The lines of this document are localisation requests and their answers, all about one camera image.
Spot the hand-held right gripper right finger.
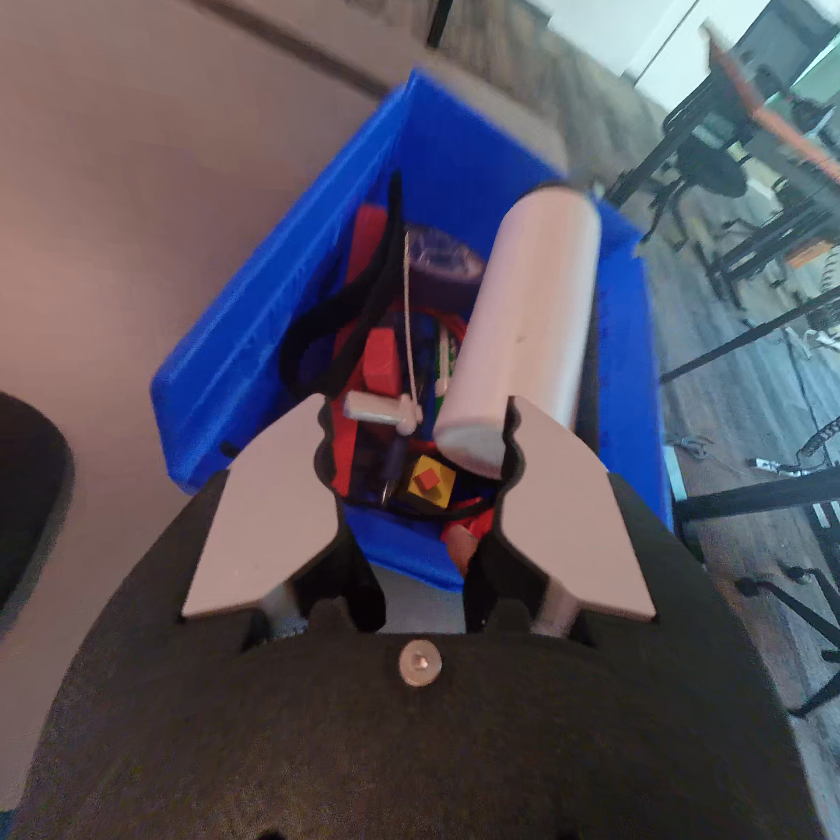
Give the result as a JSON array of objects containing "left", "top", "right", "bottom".
[{"left": 482, "top": 396, "right": 658, "bottom": 636}]

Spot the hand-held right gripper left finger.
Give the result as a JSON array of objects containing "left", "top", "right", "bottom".
[{"left": 180, "top": 392, "right": 355, "bottom": 628}]

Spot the black braided cord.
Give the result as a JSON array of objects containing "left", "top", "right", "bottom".
[{"left": 278, "top": 170, "right": 407, "bottom": 410}]

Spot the blue plastic bin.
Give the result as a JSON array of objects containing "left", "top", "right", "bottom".
[{"left": 149, "top": 66, "right": 673, "bottom": 595}]

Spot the yellow block with red cube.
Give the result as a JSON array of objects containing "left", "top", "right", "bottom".
[{"left": 408, "top": 454, "right": 457, "bottom": 509}]

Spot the white cylindrical bottle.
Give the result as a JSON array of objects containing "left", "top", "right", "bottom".
[{"left": 432, "top": 182, "right": 603, "bottom": 478}]

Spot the red flat plastic piece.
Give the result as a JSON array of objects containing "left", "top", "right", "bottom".
[{"left": 342, "top": 204, "right": 389, "bottom": 290}]

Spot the purple tape roll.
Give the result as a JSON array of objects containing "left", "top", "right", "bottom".
[{"left": 403, "top": 223, "right": 486, "bottom": 296}]

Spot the black office chair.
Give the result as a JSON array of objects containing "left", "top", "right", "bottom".
[{"left": 645, "top": 118, "right": 755, "bottom": 253}]

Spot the orange top table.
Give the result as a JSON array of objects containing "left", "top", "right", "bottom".
[{"left": 609, "top": 20, "right": 840, "bottom": 310}]

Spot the thin beige string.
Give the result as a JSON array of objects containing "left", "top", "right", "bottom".
[{"left": 402, "top": 231, "right": 421, "bottom": 410}]

